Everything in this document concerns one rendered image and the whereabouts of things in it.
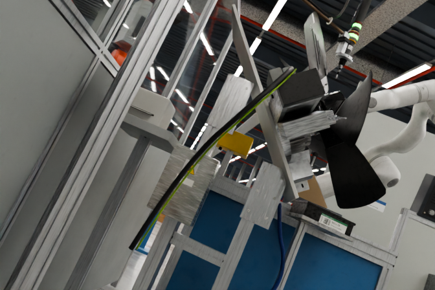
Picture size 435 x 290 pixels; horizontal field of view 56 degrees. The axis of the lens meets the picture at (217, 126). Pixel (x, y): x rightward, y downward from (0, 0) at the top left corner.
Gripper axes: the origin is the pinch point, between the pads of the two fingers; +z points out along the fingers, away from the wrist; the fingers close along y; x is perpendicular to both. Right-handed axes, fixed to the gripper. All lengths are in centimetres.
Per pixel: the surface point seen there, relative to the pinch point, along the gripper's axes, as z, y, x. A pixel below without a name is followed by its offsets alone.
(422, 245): -34, -158, 109
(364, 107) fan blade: 1, 63, -2
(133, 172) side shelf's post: 60, 34, -46
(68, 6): 38, 88, -71
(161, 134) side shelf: 44, 50, -43
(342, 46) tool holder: -29.7, 24.2, -20.7
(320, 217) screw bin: 25.3, 9.6, 15.1
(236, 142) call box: 20.9, -10.5, -31.9
